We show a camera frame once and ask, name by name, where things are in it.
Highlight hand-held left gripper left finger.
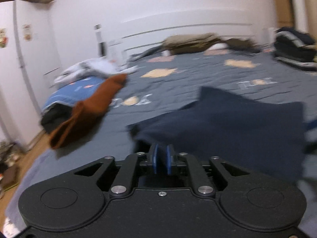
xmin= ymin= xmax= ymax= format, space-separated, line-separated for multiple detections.
xmin=74 ymin=144 xmax=161 ymax=198

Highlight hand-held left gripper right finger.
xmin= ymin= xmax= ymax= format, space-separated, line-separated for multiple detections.
xmin=166 ymin=144 xmax=250 ymax=197

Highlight navy t-shirt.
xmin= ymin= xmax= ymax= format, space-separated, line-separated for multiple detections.
xmin=127 ymin=86 xmax=306 ymax=182

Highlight stack of dark folded clothes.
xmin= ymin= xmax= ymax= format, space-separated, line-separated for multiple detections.
xmin=273 ymin=27 xmax=317 ymax=70

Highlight khaki folded clothes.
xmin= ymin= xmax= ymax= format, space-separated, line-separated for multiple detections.
xmin=162 ymin=33 xmax=223 ymax=55

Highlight brown garment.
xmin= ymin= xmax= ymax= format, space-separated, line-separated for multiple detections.
xmin=50 ymin=74 xmax=128 ymax=150

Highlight grey printed bedspread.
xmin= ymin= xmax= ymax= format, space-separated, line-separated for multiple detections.
xmin=5 ymin=47 xmax=317 ymax=228

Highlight blue pillow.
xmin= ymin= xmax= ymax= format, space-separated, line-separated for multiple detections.
xmin=41 ymin=77 xmax=107 ymax=112

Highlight black cloth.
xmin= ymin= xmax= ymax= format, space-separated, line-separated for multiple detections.
xmin=40 ymin=102 xmax=75 ymax=135

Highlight dark olive crumpled garment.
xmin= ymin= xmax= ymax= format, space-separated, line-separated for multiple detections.
xmin=223 ymin=38 xmax=261 ymax=53

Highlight white crumpled hoodie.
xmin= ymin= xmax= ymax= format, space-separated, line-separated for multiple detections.
xmin=54 ymin=57 xmax=138 ymax=85

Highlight tall cardboard box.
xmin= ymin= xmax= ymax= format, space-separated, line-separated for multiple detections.
xmin=270 ymin=0 xmax=307 ymax=28

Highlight white headboard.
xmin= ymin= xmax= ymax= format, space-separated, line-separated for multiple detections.
xmin=101 ymin=9 xmax=253 ymax=55

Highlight pile of floor clutter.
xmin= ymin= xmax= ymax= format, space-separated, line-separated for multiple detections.
xmin=0 ymin=141 xmax=21 ymax=199

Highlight white wardrobe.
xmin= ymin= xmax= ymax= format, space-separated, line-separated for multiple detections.
xmin=0 ymin=0 xmax=62 ymax=152

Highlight bear sticker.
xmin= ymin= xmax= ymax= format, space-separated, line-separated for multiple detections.
xmin=0 ymin=28 xmax=8 ymax=48

